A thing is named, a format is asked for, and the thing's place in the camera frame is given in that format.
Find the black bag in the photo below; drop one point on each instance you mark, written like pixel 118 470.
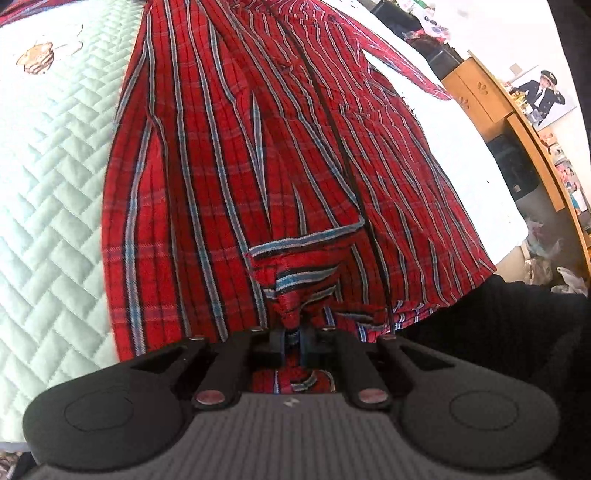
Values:
pixel 385 7
pixel 443 60

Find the green quilted bee bedspread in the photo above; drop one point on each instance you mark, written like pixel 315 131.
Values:
pixel 55 161

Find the black computer tower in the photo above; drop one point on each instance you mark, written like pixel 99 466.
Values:
pixel 512 166

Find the person's black clothing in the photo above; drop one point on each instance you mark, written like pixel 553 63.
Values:
pixel 517 332

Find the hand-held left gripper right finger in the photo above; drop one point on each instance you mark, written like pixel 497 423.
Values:
pixel 315 345

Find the uniformed figure portrait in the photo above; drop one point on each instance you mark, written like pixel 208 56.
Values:
pixel 545 92

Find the wooden desk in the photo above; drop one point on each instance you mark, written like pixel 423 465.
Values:
pixel 480 97

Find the red plaid dress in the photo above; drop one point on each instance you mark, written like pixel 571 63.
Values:
pixel 207 184

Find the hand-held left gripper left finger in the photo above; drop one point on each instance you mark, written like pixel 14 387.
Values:
pixel 277 345

